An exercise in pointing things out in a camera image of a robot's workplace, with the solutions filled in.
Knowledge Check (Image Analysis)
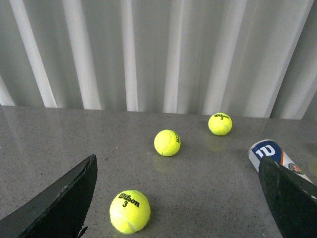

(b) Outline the Wilson tennis ball can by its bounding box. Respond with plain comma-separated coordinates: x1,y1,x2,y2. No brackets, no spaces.
248,139,312,183

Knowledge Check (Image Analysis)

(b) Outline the white pleated curtain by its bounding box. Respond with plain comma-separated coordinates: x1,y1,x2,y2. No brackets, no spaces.
0,0,317,120

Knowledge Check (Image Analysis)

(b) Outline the middle yellow tennis ball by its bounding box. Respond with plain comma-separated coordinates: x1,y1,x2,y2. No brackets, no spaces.
154,129,181,157

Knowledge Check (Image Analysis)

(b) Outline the near Wilson tennis ball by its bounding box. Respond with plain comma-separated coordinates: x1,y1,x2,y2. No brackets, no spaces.
109,190,151,234

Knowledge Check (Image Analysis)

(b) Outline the wilson tennis ball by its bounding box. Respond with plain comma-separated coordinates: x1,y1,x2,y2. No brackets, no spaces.
208,113,233,136
109,190,151,234

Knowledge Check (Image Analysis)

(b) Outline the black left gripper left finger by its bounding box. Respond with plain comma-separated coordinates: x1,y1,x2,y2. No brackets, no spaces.
0,155,98,238

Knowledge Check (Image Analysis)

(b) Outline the far Wilson tennis ball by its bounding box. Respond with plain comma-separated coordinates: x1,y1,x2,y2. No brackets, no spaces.
208,113,233,136

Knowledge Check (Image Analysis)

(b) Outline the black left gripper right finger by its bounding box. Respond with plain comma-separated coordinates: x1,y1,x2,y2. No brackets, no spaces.
259,156,317,238

